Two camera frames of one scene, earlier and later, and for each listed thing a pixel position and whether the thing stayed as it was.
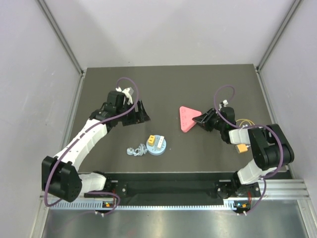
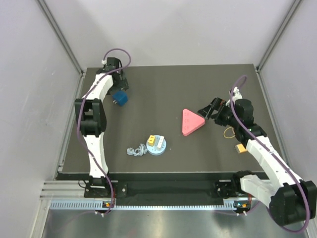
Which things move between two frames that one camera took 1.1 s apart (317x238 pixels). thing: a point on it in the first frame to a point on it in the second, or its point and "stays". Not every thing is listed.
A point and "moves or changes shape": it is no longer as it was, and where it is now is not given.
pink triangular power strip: (186, 115) moves or changes shape
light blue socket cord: (139, 151) stays
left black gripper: (139, 116) to (122, 84)
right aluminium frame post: (295, 7) stays
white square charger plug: (160, 142) stays
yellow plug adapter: (151, 140) stays
